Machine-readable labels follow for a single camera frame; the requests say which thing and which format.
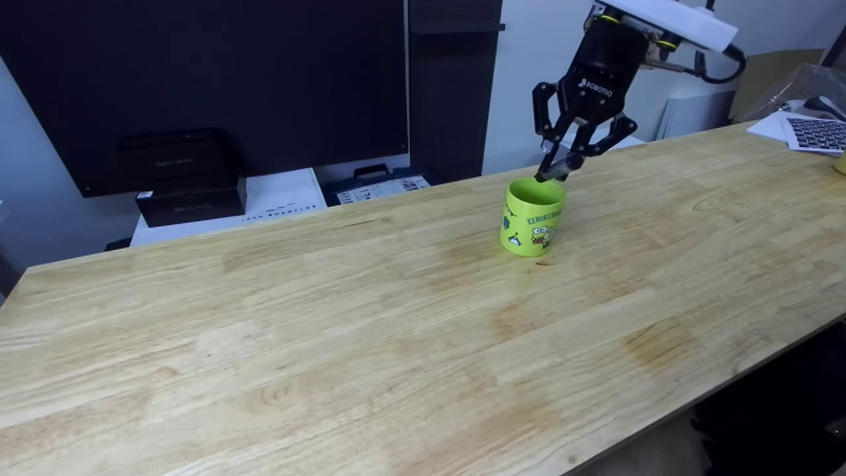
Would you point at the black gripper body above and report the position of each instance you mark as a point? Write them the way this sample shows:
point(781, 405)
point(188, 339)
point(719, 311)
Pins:
point(604, 70)

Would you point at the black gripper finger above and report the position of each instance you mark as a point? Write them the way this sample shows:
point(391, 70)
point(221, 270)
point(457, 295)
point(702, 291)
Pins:
point(588, 146)
point(550, 117)

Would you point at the black marker with yellow label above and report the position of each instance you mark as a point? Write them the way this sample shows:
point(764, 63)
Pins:
point(550, 167)

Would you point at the yellow-green printed mug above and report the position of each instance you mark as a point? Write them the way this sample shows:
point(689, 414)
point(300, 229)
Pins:
point(529, 216)

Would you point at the white bin at right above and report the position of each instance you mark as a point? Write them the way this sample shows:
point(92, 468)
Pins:
point(694, 110)

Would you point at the dark tall cabinet panel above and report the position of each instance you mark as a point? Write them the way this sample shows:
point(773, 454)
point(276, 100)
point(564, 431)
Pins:
point(449, 84)

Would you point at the brown cardboard box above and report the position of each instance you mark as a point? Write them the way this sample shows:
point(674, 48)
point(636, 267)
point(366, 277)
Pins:
point(770, 81)

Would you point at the checkered calibration paper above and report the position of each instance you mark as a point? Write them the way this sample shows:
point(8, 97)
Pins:
point(802, 133)

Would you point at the black case with label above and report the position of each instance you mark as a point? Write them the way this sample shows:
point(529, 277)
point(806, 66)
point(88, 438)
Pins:
point(370, 183)

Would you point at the large black monitor screen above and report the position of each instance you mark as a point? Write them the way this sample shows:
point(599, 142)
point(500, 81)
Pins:
point(291, 84)

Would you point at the white flat box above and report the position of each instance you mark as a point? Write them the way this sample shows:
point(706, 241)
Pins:
point(268, 196)

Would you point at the black box under monitor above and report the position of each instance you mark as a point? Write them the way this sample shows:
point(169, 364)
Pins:
point(184, 175)

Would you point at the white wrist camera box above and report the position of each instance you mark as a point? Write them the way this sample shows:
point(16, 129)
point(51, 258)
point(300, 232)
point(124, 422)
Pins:
point(694, 26)

